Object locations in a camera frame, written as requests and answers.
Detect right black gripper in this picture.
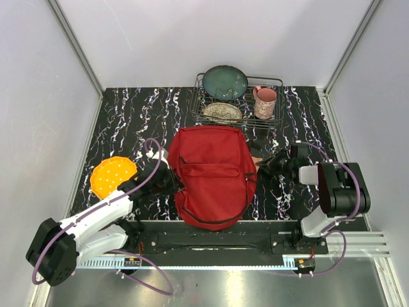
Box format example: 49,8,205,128
256,148,294,178

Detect pink leather wallet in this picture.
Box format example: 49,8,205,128
252,157,263,163

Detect red student backpack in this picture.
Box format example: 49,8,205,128
167,126,258,231

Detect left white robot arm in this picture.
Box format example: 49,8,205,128
26,162,183,287

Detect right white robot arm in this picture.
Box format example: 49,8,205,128
256,141,371,254

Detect pink patterned mug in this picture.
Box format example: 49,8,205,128
253,86,277,120

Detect speckled beige plate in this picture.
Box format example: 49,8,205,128
203,102,242,123

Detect orange plastic plate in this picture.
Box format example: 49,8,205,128
89,156,137,200

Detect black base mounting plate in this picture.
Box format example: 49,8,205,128
122,220,328,256

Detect teal ceramic plate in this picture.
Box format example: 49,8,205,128
202,65,248,101

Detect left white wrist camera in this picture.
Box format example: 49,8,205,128
146,148,169,166

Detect black wire dish rack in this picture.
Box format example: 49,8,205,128
188,73,285,130

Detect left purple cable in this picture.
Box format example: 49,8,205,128
33,138,175,295

